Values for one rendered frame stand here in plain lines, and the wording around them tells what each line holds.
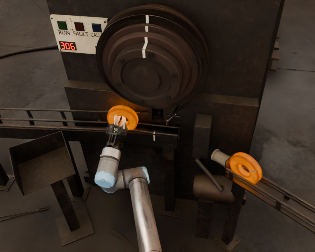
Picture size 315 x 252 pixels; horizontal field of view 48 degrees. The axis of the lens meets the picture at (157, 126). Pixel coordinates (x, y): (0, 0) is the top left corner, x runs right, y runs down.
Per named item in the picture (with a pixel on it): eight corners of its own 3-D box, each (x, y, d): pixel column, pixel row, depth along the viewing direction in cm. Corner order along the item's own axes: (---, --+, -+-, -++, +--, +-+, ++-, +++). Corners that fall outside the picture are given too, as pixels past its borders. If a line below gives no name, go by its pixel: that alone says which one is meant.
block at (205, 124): (194, 143, 190) (196, 111, 173) (209, 145, 189) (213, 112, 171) (192, 158, 183) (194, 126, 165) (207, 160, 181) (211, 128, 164)
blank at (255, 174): (242, 178, 168) (237, 183, 167) (229, 151, 164) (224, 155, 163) (267, 182, 155) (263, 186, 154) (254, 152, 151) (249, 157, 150)
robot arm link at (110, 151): (121, 164, 167) (102, 161, 169) (123, 155, 169) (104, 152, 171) (117, 156, 159) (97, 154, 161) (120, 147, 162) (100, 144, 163)
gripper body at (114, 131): (123, 123, 167) (118, 146, 161) (127, 132, 174) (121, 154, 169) (108, 122, 168) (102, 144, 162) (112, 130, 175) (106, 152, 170)
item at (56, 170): (46, 222, 222) (8, 147, 171) (87, 206, 229) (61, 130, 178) (53, 250, 209) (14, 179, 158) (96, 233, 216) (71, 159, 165)
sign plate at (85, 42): (61, 49, 168) (51, 14, 155) (113, 53, 164) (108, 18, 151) (59, 51, 167) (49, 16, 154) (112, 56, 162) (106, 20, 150)
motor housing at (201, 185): (192, 219, 220) (196, 167, 182) (228, 225, 217) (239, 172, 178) (189, 239, 211) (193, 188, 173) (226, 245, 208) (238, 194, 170)
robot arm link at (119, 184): (125, 191, 175) (123, 184, 164) (102, 196, 174) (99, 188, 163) (122, 174, 179) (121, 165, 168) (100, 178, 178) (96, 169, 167)
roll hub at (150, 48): (119, 95, 156) (111, 40, 136) (182, 101, 152) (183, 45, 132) (115, 103, 152) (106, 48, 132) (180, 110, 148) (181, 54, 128)
